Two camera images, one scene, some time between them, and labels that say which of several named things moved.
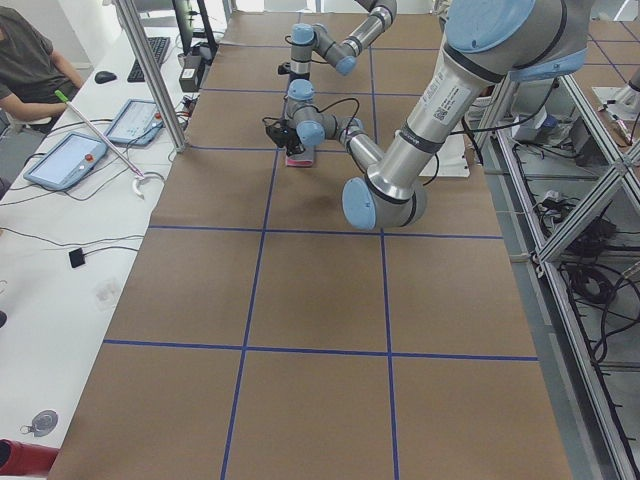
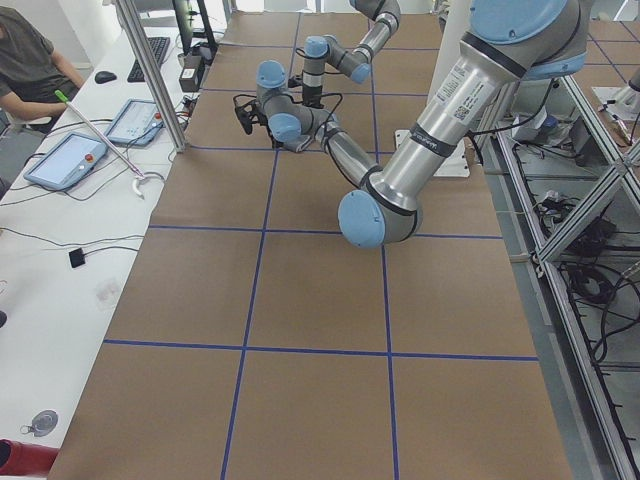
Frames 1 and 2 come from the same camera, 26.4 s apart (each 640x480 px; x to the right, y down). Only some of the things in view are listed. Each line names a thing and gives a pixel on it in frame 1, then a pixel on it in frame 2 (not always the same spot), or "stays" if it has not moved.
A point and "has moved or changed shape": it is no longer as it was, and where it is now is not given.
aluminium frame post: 145,58 stays
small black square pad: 76,257 stays
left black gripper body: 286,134 → 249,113
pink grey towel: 302,159 has moved or changed shape
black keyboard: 158,46 stays
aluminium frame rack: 571,181 stays
